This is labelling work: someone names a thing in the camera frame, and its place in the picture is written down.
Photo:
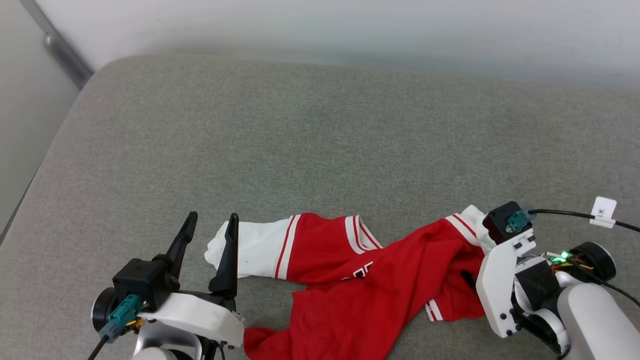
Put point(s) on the teal right camera connector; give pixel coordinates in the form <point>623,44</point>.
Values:
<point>517,221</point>

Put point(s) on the teal left camera connector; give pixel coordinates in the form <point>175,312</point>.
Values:
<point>122,312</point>

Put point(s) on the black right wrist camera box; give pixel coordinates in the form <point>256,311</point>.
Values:
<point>497,222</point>

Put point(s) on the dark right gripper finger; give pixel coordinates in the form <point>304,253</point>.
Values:
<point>470,281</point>

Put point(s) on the grey fabric sofa seat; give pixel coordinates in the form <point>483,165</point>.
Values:
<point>300,150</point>

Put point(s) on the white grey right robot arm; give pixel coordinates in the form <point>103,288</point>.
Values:
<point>600,320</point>

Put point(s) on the red and white basketball jersey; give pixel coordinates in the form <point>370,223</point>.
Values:
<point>380,280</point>

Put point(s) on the left gripper body white shell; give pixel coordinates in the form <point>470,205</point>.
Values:
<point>200,317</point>

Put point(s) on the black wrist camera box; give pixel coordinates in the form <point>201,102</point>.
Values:
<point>497,222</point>
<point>142,280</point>

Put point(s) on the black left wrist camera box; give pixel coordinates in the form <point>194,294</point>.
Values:
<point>142,280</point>

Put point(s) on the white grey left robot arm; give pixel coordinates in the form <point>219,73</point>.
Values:
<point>160,342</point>

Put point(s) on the teal camera connector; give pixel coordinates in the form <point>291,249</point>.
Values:
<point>122,312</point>
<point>517,221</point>

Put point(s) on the grey metal wall rail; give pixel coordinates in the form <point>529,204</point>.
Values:
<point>60,50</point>

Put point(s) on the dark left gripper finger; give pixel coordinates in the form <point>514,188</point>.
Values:
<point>182,242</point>
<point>227,265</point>

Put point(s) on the right gripper body white shell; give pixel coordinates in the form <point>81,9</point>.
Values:
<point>497,290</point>

